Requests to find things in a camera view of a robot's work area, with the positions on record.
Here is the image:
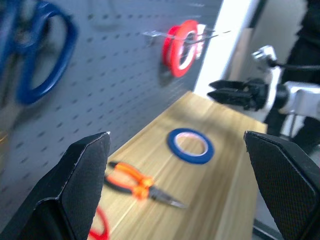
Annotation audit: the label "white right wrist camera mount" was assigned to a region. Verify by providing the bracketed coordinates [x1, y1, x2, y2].
[251, 44, 284, 112]

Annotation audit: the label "metal pegboard hook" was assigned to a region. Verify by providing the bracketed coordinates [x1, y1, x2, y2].
[143, 28, 232, 48]

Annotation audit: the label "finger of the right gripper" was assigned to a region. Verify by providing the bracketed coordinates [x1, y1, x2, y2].
[208, 80, 251, 91]
[206, 90, 252, 106]

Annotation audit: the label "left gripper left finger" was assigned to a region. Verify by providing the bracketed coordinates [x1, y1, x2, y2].
[0, 131, 111, 240]

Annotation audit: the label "white tape roll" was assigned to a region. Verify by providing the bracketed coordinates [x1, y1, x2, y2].
[193, 23, 208, 60]

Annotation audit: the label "red tape roll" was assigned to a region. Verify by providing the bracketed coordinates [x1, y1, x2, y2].
[161, 19, 201, 78]

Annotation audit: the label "blue handled scissors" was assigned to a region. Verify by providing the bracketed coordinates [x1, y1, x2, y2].
[0, 0, 79, 106]

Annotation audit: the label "blue tape roll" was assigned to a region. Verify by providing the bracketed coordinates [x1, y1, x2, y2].
[166, 127, 215, 165]

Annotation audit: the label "grey pegboard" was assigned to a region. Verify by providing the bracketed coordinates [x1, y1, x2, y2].
[0, 0, 223, 227]

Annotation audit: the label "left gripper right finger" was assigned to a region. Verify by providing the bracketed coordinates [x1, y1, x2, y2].
[243, 130, 320, 240]

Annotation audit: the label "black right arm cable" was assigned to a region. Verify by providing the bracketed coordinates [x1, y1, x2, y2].
[269, 62, 320, 71]

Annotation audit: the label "red handled scissors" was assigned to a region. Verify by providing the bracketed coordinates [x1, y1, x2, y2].
[87, 206, 111, 240]

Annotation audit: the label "orange handled pliers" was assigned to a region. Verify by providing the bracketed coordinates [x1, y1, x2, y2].
[103, 161, 188, 210]

